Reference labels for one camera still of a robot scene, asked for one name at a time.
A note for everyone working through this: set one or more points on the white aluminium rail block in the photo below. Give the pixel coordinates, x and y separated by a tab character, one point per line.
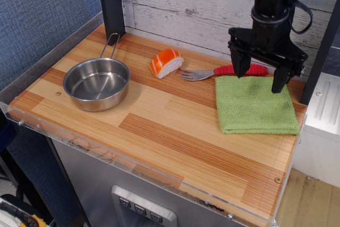
317	152

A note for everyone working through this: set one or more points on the silver button control panel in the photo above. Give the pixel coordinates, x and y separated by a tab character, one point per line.
125	199

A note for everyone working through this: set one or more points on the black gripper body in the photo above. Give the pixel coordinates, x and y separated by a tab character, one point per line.
269	41

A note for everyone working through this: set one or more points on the red handled fork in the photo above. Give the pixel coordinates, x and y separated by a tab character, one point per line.
198	75

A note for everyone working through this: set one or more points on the black frame post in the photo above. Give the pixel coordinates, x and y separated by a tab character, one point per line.
113	17
323	51

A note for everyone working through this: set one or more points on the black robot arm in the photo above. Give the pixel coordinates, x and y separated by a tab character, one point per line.
276	7

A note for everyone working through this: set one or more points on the green towel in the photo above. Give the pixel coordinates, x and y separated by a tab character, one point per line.
247	106

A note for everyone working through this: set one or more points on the toy salmon sushi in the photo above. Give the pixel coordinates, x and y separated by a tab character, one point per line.
165	62

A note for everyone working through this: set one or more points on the black left frame post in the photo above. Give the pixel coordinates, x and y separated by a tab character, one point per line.
113	17

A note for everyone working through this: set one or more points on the small steel pan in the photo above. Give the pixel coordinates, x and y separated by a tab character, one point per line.
97	84

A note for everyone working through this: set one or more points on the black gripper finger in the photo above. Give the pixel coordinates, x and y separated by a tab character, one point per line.
282	76
241	61

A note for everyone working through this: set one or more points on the clear acrylic table guard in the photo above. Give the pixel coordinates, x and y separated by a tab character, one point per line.
178	145

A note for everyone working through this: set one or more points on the black right frame post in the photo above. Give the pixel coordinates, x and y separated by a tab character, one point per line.
323	51

